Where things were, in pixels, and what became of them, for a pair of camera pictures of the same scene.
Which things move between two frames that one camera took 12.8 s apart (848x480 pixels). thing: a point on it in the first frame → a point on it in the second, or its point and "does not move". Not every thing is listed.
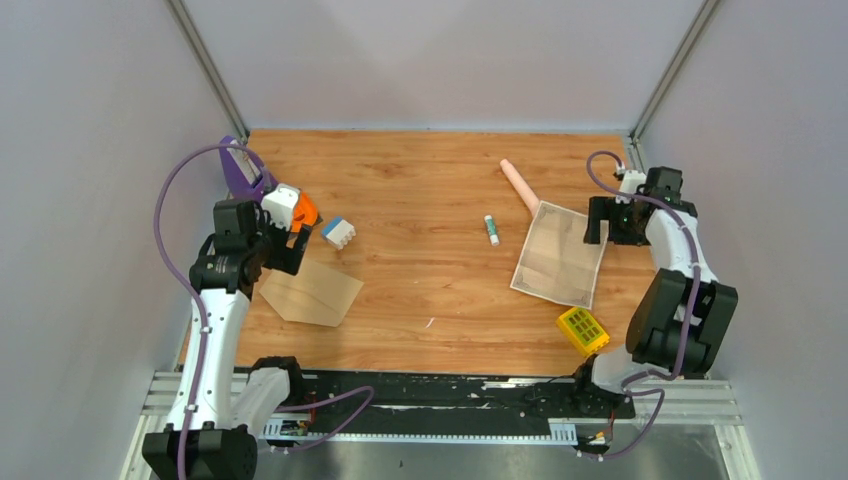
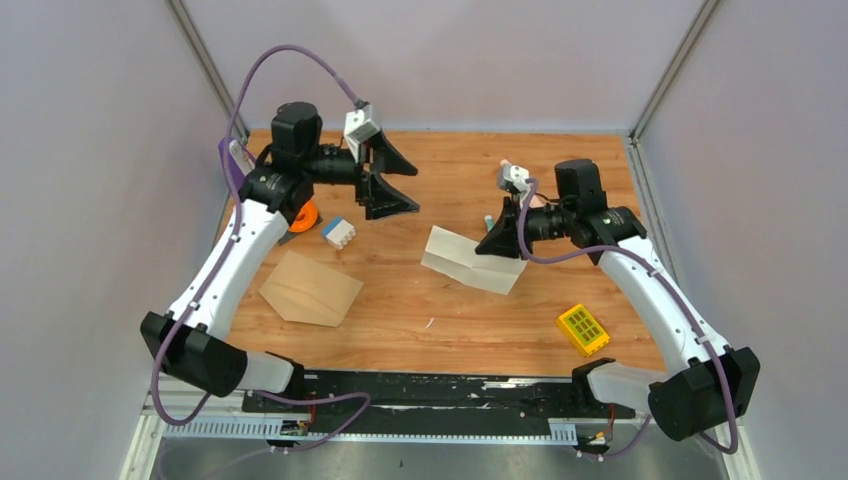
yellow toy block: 584,330 does not move
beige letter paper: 555,261 → 457,255
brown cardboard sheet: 316,295 does not move
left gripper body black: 275,255 → 362,191
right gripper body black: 621,229 → 519,206
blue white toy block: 338,232 does not move
